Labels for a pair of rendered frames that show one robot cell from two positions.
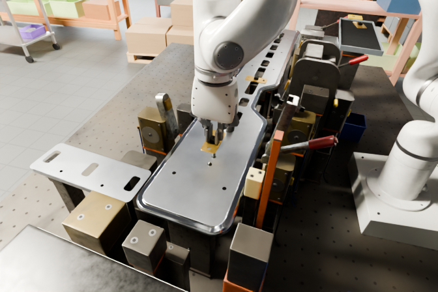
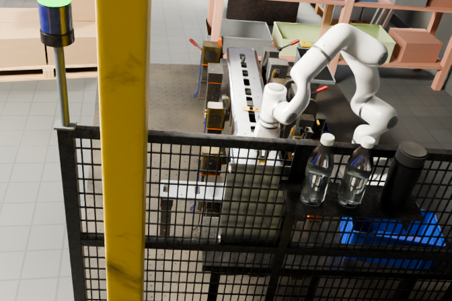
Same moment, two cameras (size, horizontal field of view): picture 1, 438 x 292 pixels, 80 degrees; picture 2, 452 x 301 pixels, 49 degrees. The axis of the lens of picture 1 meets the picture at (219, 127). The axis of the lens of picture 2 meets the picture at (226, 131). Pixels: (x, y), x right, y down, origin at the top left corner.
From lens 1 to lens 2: 1.47 m
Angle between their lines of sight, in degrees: 21
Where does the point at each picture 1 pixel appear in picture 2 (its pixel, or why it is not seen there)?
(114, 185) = (219, 194)
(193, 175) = not seen: hidden behind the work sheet
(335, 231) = not seen: hidden behind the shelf
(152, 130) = (213, 160)
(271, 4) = (306, 97)
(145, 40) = (12, 48)
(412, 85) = (356, 106)
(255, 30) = (301, 107)
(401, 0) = not seen: outside the picture
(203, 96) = (264, 134)
